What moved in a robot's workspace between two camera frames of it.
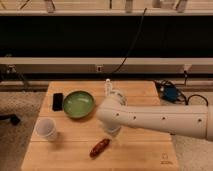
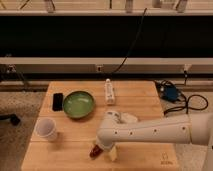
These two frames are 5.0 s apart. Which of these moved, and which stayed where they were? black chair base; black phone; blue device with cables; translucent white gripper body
Moved: translucent white gripper body
Stayed: blue device with cables; black phone; black chair base
